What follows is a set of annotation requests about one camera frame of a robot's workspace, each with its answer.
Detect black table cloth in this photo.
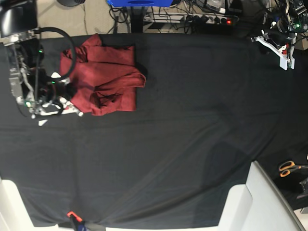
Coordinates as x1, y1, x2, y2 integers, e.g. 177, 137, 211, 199
0, 34, 308, 229

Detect white power strip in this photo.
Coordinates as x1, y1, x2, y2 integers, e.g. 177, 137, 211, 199
143, 12, 239, 26

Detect red long-sleeve T-shirt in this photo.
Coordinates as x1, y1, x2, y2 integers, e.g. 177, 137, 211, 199
69, 34, 146, 116

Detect orange black clamp bottom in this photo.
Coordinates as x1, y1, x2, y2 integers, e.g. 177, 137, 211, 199
67, 211, 88, 231

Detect blue box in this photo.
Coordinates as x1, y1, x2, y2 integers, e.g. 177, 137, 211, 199
107, 0, 173, 7

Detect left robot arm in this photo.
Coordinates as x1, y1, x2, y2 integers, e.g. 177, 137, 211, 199
250, 0, 308, 70

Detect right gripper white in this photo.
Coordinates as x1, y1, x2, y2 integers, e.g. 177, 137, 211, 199
30, 83, 84, 126

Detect black table stand post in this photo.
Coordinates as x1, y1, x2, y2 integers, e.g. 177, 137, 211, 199
129, 6, 148, 33

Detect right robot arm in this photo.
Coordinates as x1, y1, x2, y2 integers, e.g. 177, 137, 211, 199
0, 0, 83, 126

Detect yellow-handled scissors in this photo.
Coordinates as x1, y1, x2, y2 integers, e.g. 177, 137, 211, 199
278, 161, 308, 178

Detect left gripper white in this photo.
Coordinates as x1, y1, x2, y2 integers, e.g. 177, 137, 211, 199
250, 29, 295, 70

